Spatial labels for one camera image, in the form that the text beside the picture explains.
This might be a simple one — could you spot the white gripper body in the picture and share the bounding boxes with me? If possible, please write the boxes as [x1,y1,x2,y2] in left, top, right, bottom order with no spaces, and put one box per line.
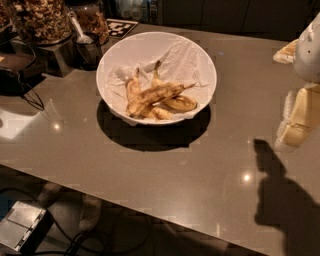
[275,83,320,151]

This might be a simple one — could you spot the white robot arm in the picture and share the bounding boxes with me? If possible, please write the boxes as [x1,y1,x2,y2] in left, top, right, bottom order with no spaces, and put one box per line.
[273,13,320,152]

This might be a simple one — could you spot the right lower banana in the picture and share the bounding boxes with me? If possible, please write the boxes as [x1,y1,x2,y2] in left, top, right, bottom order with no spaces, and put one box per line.
[163,95,198,112]

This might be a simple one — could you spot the bottom front banana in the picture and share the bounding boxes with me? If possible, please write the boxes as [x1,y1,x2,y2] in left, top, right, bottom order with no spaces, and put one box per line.
[141,106,171,120]

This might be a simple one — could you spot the back upright banana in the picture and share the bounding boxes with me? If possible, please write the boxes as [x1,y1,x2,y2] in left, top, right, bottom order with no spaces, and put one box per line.
[151,61,163,86]

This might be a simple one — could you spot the white bowl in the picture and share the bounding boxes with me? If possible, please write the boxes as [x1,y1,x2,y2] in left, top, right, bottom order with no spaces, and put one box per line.
[96,32,217,126]

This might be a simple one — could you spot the left small banana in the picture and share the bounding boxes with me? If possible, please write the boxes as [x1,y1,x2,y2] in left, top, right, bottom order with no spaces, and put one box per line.
[126,69,141,102]

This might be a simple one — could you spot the white paper napkin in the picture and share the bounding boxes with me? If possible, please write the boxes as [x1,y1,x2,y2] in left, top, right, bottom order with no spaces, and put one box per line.
[97,42,216,125]

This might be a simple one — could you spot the black white fiducial marker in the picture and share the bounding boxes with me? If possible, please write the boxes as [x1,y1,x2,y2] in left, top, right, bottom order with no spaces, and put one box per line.
[107,18,138,39]

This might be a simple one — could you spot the dark cup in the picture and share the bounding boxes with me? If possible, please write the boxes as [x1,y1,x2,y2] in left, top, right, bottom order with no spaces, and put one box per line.
[72,33,102,70]

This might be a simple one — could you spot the small glass nut jar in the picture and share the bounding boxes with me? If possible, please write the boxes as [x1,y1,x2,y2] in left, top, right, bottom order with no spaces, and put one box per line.
[69,0,109,45]

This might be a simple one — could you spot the white plastic spoon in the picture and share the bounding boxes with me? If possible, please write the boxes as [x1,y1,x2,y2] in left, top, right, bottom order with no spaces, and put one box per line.
[68,11,93,44]

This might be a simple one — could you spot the grey metal block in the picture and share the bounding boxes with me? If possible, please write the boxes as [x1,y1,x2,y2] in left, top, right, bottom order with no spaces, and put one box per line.
[35,40,75,77]

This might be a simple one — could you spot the large glass nut jar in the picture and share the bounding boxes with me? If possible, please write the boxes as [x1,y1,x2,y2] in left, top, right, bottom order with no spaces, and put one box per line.
[7,0,72,46]

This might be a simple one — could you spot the grey box on floor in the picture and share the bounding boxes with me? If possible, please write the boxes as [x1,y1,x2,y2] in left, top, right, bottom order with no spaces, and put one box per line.
[0,201,53,256]

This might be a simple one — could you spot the black floor cable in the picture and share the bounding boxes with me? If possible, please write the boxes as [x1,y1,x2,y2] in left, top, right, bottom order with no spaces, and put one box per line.
[0,188,151,256]

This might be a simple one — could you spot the black device with cables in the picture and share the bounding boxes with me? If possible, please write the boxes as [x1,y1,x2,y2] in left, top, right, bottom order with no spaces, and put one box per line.
[0,39,46,111]

